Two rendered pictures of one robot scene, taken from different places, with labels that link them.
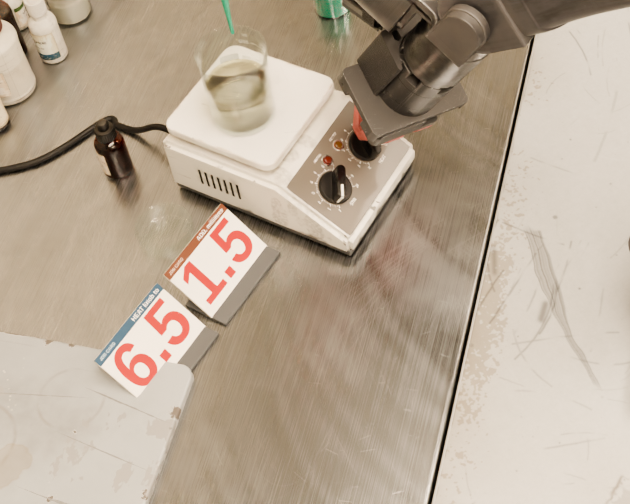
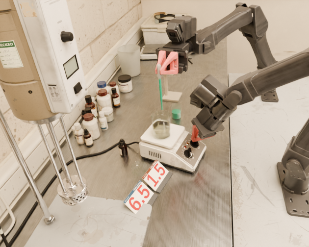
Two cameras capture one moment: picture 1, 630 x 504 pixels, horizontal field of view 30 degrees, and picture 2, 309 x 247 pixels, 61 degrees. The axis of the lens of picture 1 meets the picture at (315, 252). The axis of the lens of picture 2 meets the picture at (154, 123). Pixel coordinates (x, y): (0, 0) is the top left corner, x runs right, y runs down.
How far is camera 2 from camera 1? 0.29 m
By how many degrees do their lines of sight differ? 19
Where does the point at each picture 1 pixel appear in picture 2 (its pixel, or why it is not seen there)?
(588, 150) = (251, 146)
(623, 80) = (255, 131)
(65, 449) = (114, 230)
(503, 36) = (246, 98)
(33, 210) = (100, 164)
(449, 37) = (230, 100)
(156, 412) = (141, 218)
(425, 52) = (219, 109)
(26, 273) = (98, 181)
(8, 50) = (94, 123)
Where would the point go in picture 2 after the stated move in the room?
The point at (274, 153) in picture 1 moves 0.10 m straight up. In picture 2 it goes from (171, 143) to (171, 118)
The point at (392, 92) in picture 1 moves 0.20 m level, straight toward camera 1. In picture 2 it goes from (207, 123) to (226, 170)
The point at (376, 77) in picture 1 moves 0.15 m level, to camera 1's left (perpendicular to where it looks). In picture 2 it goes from (202, 119) to (154, 127)
